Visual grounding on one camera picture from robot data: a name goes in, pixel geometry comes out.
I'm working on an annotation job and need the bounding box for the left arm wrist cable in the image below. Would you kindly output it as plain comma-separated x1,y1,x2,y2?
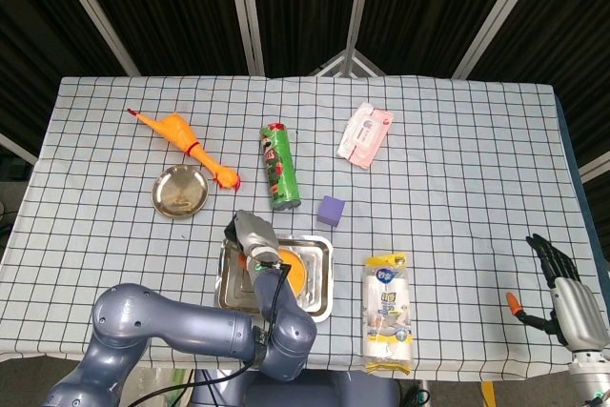
128,261,294,407

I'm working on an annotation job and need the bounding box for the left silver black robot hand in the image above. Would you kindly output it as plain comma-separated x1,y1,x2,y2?
224,210,280,269

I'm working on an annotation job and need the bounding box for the beige bowl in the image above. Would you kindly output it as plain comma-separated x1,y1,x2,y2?
275,247,309,303

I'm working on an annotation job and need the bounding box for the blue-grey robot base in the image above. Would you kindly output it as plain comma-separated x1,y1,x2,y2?
190,368,401,407

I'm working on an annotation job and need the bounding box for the pink wet wipes pack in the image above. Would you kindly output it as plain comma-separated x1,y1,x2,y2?
335,101,396,171

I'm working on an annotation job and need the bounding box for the purple foam cube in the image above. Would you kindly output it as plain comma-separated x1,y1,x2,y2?
316,194,346,228

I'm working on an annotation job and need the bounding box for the green cable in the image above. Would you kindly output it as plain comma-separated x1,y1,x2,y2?
403,388,431,407

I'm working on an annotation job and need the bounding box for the white rolls plastic package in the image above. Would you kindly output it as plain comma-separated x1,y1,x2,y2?
361,251,415,376

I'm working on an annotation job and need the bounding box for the green Pringles chips can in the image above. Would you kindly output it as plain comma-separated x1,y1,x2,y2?
259,123,302,213

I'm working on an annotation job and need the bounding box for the light blue checkered tablecloth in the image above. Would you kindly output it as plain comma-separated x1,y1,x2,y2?
0,73,610,382

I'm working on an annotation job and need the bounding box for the yellow powder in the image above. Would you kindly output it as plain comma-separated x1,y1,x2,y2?
277,249,305,299

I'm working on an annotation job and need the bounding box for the round stainless steel plate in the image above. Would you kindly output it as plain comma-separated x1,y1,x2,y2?
152,164,211,220

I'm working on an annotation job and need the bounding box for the rectangular stainless steel tray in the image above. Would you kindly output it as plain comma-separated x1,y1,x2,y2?
216,234,335,324

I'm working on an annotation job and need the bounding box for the yellow rubber chicken toy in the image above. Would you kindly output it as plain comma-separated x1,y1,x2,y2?
126,108,243,193

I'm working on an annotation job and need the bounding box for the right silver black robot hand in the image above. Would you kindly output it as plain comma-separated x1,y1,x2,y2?
505,234,610,356

